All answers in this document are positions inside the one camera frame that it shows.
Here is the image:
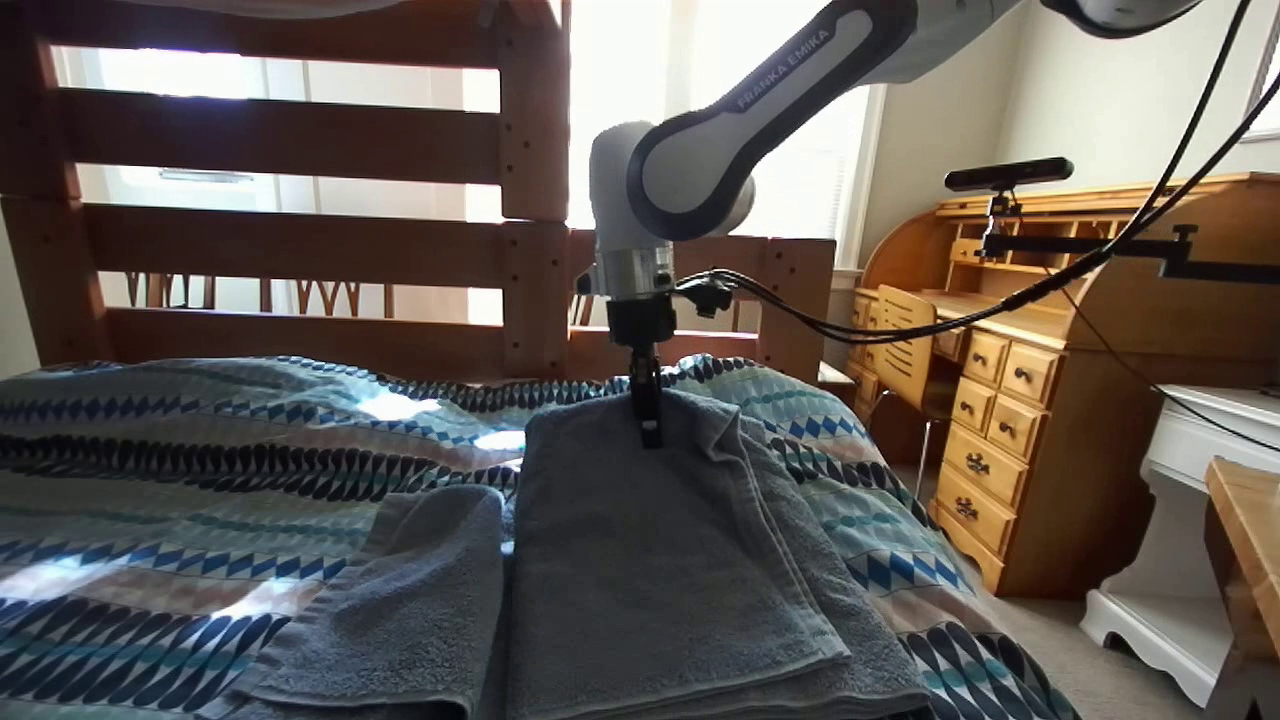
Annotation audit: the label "wooden bunk bed frame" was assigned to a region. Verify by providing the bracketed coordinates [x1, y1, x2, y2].
[0, 0, 840, 393]

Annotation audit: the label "black cable with metal connector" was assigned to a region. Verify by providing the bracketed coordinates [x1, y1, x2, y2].
[931, 70, 1280, 328]

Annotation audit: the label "light wooden table top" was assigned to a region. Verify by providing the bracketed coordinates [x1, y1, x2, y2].
[1200, 455, 1280, 720]

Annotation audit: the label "blue patterned bed blanket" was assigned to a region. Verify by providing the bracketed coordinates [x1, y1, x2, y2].
[0, 346, 1090, 720]

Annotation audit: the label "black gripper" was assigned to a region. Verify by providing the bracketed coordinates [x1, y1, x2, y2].
[610, 290, 679, 447]

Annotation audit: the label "black stereo camera on arm mount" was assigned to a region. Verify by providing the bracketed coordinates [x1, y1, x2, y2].
[941, 151, 1080, 198]

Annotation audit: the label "wooden roll-top desk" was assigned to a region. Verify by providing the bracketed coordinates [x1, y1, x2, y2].
[843, 171, 1280, 603]

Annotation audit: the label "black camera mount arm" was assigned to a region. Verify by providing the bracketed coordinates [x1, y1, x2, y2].
[979, 193, 1280, 289]

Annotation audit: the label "grey-blue terry towel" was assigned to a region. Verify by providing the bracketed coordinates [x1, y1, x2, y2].
[231, 379, 937, 720]

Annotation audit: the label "white side table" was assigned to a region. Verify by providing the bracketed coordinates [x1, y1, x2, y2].
[1075, 379, 1280, 710]

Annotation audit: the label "wooden chairs behind bed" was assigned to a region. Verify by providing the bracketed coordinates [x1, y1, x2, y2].
[126, 269, 400, 324]

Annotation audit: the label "thin black cable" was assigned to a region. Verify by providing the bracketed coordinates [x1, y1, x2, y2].
[1051, 270, 1280, 455]

